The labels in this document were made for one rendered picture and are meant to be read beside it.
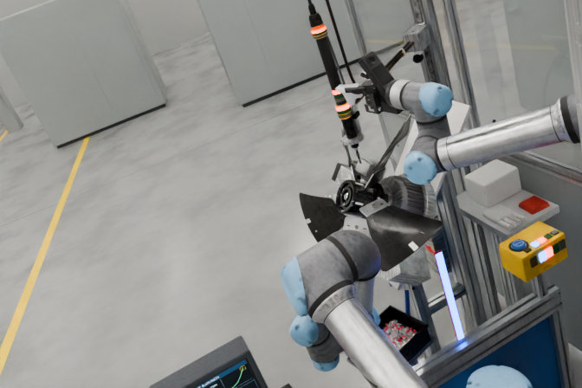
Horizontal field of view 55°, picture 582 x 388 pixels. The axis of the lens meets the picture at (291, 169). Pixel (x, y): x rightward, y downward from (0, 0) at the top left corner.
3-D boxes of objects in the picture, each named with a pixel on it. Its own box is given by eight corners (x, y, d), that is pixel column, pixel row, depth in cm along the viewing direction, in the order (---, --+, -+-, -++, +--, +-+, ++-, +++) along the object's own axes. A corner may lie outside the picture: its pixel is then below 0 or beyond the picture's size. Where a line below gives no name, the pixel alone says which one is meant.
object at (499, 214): (499, 206, 219) (498, 202, 218) (527, 221, 206) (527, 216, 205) (481, 216, 217) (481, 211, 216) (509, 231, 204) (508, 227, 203)
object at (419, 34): (416, 44, 221) (410, 23, 217) (433, 42, 217) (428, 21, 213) (406, 54, 214) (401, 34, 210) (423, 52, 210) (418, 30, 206)
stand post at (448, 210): (487, 371, 259) (433, 156, 210) (501, 384, 251) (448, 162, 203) (479, 376, 258) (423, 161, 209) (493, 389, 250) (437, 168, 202)
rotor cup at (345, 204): (365, 182, 204) (336, 174, 198) (390, 183, 191) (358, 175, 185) (358, 222, 202) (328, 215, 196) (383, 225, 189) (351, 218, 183)
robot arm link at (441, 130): (417, 170, 139) (407, 131, 134) (428, 147, 147) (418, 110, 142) (449, 167, 135) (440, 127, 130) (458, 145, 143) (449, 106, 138)
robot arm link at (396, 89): (396, 88, 137) (419, 74, 140) (384, 87, 141) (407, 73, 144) (403, 115, 140) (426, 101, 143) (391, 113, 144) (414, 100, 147)
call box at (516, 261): (543, 247, 175) (539, 219, 171) (569, 261, 166) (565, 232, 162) (502, 271, 172) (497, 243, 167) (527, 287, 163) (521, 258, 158)
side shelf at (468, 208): (493, 181, 241) (492, 175, 240) (559, 211, 209) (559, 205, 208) (448, 206, 236) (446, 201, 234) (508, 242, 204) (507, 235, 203)
